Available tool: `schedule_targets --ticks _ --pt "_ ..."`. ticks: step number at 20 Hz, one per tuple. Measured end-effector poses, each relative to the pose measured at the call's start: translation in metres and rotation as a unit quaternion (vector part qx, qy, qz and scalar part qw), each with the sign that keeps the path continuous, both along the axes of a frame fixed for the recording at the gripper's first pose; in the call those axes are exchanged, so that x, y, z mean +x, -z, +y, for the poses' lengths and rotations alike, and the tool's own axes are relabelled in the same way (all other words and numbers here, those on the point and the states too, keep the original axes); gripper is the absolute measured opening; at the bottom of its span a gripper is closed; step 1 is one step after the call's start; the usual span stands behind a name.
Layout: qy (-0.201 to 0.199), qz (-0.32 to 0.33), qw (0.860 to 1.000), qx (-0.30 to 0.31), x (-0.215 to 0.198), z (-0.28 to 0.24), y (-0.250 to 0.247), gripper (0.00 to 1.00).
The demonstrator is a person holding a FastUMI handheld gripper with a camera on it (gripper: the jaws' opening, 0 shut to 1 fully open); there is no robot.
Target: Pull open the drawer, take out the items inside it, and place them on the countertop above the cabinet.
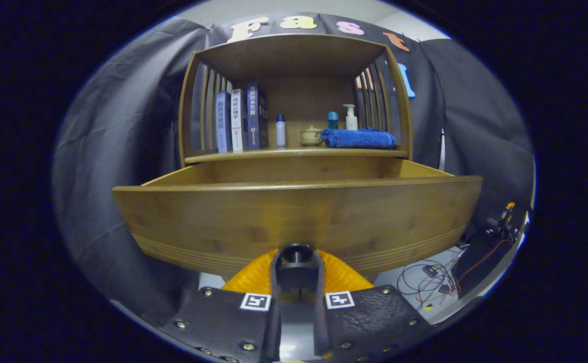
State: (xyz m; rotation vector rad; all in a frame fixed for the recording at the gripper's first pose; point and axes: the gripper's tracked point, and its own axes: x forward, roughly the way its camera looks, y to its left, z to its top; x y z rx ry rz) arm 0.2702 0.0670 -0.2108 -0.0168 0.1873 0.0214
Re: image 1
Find light blue book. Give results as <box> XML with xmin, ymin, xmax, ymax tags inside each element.
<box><xmin>215</xmin><ymin>91</ymin><xmax>233</xmax><ymax>153</ymax></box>

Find black and orange tool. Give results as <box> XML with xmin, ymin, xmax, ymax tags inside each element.
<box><xmin>486</xmin><ymin>202</ymin><xmax>519</xmax><ymax>243</ymax></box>

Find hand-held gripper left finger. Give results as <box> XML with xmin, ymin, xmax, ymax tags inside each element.
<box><xmin>160</xmin><ymin>249</ymin><xmax>283</xmax><ymax>363</ymax></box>

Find blue towel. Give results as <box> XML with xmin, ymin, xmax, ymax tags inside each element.
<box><xmin>321</xmin><ymin>128</ymin><xmax>396</xmax><ymax>150</ymax></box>

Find thin floor cables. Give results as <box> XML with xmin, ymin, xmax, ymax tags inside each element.
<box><xmin>397</xmin><ymin>245</ymin><xmax>468</xmax><ymax>309</ymax></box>

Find white book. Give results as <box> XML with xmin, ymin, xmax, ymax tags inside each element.
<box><xmin>230</xmin><ymin>89</ymin><xmax>248</xmax><ymax>152</ymax></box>

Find wooden cabinet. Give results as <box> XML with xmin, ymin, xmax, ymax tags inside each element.
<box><xmin>177</xmin><ymin>33</ymin><xmax>415</xmax><ymax>167</ymax></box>

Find dark blue book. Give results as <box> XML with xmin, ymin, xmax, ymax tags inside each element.
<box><xmin>246</xmin><ymin>83</ymin><xmax>269</xmax><ymax>150</ymax></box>

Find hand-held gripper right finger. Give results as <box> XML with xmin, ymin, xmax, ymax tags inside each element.
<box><xmin>313</xmin><ymin>249</ymin><xmax>433</xmax><ymax>363</ymax></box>

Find wooden countertop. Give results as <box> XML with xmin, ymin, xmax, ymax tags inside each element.
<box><xmin>185</xmin><ymin>144</ymin><xmax>408</xmax><ymax>164</ymax></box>

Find wooden drawer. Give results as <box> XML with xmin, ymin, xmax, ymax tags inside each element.
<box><xmin>111</xmin><ymin>156</ymin><xmax>483</xmax><ymax>298</ymax></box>

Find white pump bottle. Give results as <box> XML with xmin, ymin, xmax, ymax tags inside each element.
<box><xmin>343</xmin><ymin>104</ymin><xmax>359</xmax><ymax>131</ymax></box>

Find beige lidded teacup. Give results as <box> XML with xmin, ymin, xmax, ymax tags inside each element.
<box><xmin>301</xmin><ymin>125</ymin><xmax>323</xmax><ymax>147</ymax></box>

